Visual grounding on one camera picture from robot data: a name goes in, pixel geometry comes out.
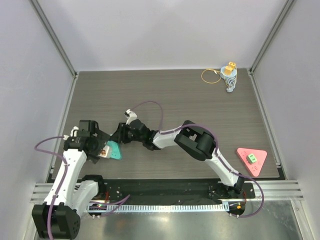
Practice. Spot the yellow connector block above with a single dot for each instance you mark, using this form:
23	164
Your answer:
229	68

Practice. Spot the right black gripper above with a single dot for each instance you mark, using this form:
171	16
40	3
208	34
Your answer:
122	133

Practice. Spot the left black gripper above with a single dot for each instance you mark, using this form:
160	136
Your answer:
101	138

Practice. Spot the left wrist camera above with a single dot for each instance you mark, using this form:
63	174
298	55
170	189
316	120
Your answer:
73	133

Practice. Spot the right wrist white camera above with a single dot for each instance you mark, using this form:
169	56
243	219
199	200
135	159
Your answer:
130	116

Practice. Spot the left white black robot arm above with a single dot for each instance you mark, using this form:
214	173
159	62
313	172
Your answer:
59	216

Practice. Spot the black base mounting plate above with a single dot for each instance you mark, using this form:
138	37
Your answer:
209	188

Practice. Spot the teal triangular power socket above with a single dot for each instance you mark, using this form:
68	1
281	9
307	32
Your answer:
116	153

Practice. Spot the slotted cable duct strip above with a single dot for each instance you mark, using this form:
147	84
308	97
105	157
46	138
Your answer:
224	207

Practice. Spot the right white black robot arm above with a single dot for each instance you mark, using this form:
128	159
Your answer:
195	140

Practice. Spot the green cube plug adapter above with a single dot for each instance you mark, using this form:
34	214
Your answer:
251	158

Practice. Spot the pink triangular power socket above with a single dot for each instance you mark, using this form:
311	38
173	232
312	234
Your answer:
256	168

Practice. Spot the aluminium frame rail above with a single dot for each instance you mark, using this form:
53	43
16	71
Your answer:
281	190

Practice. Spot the light blue cable holder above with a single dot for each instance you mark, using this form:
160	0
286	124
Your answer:
230	80

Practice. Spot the white cube plug adapter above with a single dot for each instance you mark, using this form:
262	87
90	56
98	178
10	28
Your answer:
106	152

